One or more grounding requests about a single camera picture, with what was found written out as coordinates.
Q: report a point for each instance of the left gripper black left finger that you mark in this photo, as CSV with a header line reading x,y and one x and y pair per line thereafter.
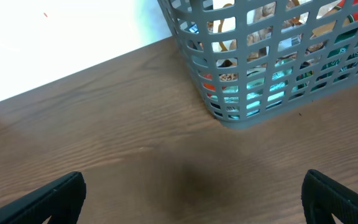
x,y
60,201

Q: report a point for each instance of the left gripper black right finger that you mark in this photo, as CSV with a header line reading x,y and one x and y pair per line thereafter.
x,y
324,199

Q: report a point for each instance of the mint green small packet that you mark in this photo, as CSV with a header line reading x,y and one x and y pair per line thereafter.
x,y
259,94

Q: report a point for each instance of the beige cookie bag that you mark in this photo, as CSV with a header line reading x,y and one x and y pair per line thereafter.
x,y
256,15

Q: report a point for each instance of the red San Remo spaghetti pack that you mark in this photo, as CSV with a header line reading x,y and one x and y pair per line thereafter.
x,y
326,20

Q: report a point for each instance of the green Nescafe coffee bag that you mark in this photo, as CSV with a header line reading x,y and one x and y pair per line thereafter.
x,y
328,64

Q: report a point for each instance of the grey plastic basket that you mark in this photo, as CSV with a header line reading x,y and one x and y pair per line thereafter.
x,y
187,23

